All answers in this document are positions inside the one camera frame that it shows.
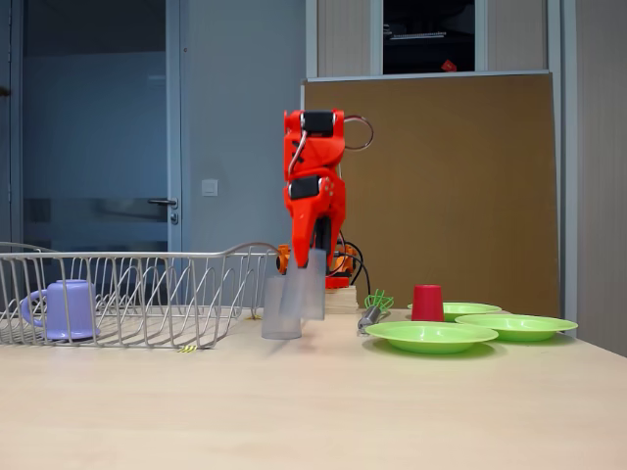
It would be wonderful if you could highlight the translucent grey plastic cup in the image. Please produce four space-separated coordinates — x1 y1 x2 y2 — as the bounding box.
281 248 327 322
261 275 303 340

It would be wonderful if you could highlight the red plastic cup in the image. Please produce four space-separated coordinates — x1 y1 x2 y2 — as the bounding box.
410 284 446 323

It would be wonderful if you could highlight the purple plastic mug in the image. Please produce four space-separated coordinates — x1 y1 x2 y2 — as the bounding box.
19 279 102 343

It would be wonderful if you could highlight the orange table clamp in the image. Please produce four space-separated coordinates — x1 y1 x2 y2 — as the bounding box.
274 243 360 275

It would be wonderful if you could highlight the wooden base block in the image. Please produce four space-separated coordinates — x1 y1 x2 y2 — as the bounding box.
322 287 359 314

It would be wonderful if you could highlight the brown pin board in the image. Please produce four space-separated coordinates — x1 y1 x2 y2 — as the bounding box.
299 70 562 319

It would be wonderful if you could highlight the green plastic plate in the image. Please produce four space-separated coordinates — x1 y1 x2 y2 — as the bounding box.
364 320 500 355
454 313 579 343
407 302 504 317

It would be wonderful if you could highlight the white spiral notebook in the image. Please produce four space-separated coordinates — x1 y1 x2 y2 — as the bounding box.
383 29 448 41

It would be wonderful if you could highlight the blue grey door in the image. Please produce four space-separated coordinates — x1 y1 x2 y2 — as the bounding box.
9 0 183 256

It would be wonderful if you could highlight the white servo cable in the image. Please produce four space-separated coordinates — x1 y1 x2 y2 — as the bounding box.
288 129 310 178

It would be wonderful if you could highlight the black power cable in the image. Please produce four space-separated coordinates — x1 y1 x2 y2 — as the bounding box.
342 239 372 295

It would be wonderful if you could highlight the thin looped servo cable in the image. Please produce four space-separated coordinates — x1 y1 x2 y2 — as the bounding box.
343 116 375 151

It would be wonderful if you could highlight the metal wire dish rack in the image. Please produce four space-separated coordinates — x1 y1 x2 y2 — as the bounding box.
0 241 280 350

